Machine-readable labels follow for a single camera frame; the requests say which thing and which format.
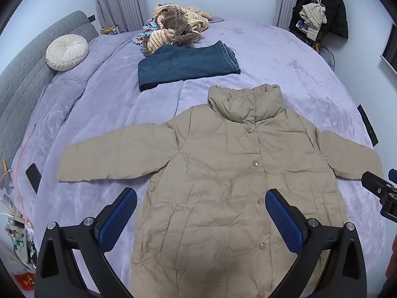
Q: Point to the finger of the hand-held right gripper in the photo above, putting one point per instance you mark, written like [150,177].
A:
[373,183]
[393,173]

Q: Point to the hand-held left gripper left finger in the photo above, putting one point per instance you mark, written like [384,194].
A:
[119,215]

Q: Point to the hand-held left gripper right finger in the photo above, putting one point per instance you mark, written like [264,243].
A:
[283,220]

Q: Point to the beige puffer jacket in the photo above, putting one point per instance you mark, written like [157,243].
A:
[217,177]

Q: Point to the person's right forearm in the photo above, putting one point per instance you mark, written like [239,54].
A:
[392,260]

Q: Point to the pile of striped clothes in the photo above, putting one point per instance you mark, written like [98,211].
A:
[192,17]

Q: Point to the black phone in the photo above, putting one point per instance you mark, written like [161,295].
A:
[33,178]

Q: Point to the red packet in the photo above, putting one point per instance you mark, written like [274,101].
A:
[24,281]

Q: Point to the standing fan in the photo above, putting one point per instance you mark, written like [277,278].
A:
[329,58]

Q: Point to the purple plush bed blanket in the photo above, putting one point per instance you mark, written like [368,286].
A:
[279,68]

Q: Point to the folded blue jeans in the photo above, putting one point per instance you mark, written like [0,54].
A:
[186,63]

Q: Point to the round white cushion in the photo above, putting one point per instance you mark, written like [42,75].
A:
[66,52]

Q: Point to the hanging black coat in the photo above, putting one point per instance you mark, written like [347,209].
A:
[336,9]

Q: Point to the grey quilted headboard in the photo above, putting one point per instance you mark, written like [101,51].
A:
[28,68]

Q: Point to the hanging beige down jacket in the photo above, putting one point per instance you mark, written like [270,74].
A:
[313,17]

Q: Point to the colourful printed cloth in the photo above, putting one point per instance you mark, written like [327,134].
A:
[142,35]

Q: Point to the white curtain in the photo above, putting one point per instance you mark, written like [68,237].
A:
[287,3]
[118,3]

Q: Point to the brown plush garment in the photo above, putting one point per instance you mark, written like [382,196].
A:
[176,21]

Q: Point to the small purple cloth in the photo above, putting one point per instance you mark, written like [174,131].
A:
[218,19]

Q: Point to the wall screen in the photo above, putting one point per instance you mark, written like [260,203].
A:
[390,49]

